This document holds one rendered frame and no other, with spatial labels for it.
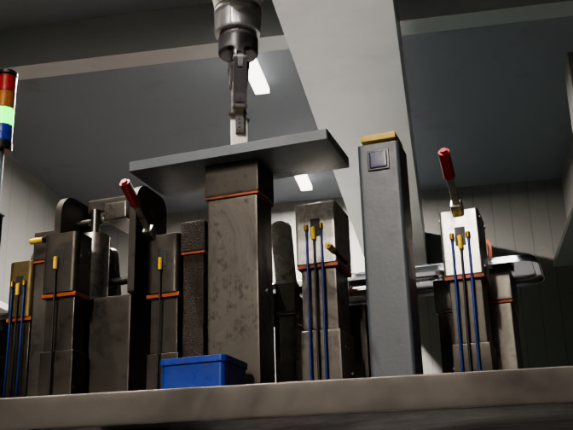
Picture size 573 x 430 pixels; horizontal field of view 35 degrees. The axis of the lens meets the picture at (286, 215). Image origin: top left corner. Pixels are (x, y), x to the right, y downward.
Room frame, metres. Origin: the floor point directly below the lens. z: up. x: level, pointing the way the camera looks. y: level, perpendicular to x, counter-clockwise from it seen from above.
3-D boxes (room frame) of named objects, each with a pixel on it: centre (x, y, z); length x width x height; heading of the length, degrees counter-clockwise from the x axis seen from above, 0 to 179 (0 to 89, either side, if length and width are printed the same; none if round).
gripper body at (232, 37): (1.50, 0.08, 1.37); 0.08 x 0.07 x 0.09; 6
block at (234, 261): (1.49, 0.08, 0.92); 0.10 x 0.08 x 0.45; 71
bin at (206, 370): (1.40, 0.13, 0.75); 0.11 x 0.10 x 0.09; 71
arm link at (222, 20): (1.50, 0.08, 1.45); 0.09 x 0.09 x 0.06
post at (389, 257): (1.41, -0.17, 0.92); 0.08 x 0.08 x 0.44; 71
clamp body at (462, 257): (1.53, -0.31, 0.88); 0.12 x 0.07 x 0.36; 161
